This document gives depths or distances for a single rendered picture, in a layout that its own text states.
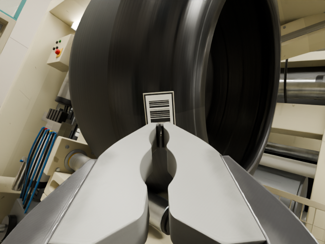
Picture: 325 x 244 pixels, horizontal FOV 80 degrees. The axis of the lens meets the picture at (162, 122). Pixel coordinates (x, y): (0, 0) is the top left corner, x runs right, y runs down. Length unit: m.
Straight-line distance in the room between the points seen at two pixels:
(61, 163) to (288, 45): 0.87
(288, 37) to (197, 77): 0.68
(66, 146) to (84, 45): 0.28
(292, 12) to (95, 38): 0.77
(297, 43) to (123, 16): 0.74
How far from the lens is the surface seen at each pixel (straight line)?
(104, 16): 0.37
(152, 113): 0.26
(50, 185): 0.58
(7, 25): 0.93
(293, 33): 0.94
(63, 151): 0.57
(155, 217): 0.33
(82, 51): 0.39
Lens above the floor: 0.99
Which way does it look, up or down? 9 degrees up
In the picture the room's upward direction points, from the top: 18 degrees clockwise
